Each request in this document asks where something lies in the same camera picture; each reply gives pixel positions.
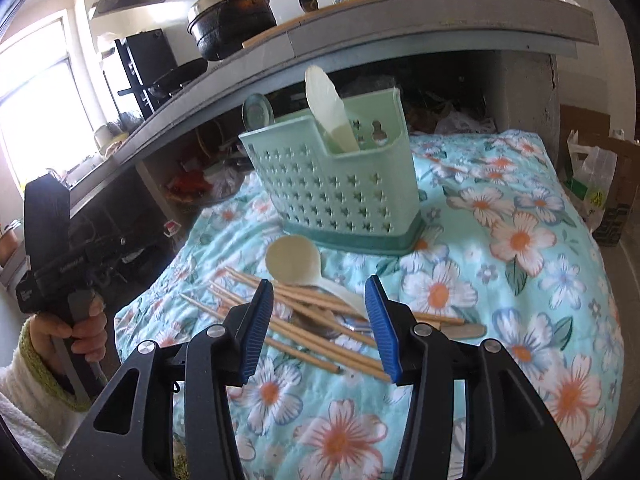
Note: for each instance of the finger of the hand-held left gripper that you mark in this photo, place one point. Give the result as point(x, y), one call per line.
point(107, 260)

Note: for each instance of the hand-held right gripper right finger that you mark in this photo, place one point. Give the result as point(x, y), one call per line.
point(382, 330)

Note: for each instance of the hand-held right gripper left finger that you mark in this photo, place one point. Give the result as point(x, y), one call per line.
point(255, 335)

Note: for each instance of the metal spoon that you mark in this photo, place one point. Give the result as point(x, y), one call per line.
point(356, 327)

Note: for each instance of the wooden chopstick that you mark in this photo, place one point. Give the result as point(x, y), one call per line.
point(310, 310)
point(222, 305)
point(320, 346)
point(305, 356)
point(240, 275)
point(300, 293)

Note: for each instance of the cream plastic spoon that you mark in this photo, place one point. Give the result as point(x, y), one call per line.
point(292, 260)

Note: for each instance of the green plastic utensil caddy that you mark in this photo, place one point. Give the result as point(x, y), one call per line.
point(325, 195)

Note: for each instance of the person's left forearm white sleeve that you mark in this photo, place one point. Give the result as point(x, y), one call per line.
point(30, 400)

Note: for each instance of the person's left hand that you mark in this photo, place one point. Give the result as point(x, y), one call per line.
point(92, 332)

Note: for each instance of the cooking oil bottle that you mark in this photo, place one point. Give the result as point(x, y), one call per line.
point(171, 227)

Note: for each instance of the red snack packets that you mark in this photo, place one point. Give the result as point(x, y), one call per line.
point(182, 187)

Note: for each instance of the white container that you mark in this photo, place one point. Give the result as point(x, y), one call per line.
point(104, 136)

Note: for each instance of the floral turquoise blanket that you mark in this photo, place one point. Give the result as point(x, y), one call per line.
point(500, 285)

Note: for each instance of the window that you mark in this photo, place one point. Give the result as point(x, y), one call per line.
point(45, 100)

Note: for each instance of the clear plastic bag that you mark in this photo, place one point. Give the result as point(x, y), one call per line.
point(225, 180)

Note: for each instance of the black wok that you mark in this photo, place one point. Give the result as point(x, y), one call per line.
point(180, 77)

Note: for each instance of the black kitchen appliance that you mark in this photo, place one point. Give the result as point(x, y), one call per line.
point(145, 55)

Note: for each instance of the round metal plate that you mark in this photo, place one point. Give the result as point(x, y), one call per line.
point(257, 110)

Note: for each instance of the crumpled plastic bags under counter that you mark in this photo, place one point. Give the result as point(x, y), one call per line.
point(460, 120)

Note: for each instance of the cream plastic rice paddle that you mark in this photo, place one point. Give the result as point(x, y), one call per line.
point(327, 110)

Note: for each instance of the white plastic shopping bag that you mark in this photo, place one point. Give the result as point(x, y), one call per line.
point(595, 175)

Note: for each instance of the large black cooking pot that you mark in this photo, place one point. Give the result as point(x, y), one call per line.
point(230, 25)

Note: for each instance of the cardboard box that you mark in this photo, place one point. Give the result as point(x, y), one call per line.
point(625, 175)

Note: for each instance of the wooden cutting board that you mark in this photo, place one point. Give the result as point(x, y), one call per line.
point(280, 27)

